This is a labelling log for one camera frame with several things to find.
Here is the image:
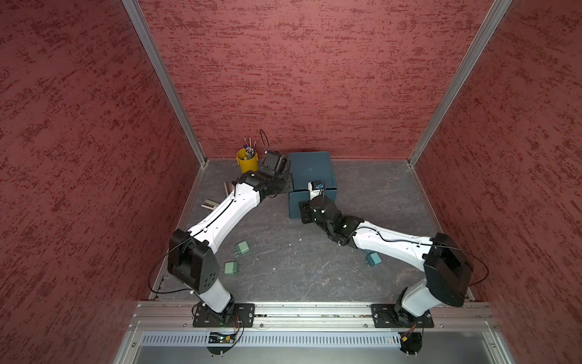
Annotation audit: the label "teal drawer cabinet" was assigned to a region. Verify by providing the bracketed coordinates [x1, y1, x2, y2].
[288, 152, 337, 219]

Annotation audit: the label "teal plug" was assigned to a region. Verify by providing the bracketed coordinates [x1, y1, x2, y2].
[365, 252, 382, 267]

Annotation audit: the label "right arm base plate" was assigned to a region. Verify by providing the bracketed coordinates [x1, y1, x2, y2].
[370, 303, 434, 330]

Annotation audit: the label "green plug upper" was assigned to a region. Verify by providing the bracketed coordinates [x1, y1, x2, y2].
[234, 241, 250, 256]

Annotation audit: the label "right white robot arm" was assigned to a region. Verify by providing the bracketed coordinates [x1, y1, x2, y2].
[299, 194, 474, 326]

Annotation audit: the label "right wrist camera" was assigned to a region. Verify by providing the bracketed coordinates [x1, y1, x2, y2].
[308, 180, 325, 200]

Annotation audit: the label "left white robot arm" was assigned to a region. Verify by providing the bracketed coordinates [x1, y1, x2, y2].
[168, 171, 293, 315]

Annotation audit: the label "yellow pen bucket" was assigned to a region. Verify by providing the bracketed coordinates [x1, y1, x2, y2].
[236, 148, 259, 174]

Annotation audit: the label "aluminium front rail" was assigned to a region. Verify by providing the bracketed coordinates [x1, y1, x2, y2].
[129, 301, 500, 332]

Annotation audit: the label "green plug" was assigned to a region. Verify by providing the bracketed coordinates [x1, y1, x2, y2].
[224, 261, 239, 275]
[234, 241, 250, 256]

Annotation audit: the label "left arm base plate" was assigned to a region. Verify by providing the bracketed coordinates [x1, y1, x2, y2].
[192, 303, 256, 329]

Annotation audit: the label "pens in bucket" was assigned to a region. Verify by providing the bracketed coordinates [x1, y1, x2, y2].
[244, 137, 256, 160]

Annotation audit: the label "green plug lower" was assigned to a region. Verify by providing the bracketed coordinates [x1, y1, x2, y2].
[224, 261, 239, 275]

